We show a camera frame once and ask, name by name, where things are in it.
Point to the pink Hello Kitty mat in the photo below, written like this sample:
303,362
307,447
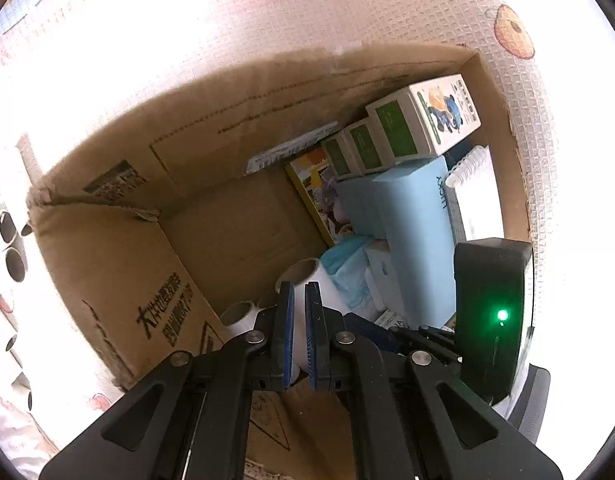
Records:
72,66

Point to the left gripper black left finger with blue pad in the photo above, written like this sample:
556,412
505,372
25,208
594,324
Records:
189,417

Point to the brown cardboard box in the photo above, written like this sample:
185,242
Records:
154,223

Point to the light blue box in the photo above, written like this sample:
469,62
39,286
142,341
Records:
407,207

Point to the spiral notebook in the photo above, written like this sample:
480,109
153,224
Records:
472,196

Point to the green white carton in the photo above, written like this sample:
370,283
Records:
425,119

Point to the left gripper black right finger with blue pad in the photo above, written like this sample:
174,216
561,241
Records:
411,416

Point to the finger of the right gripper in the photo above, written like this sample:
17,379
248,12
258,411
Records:
439,343

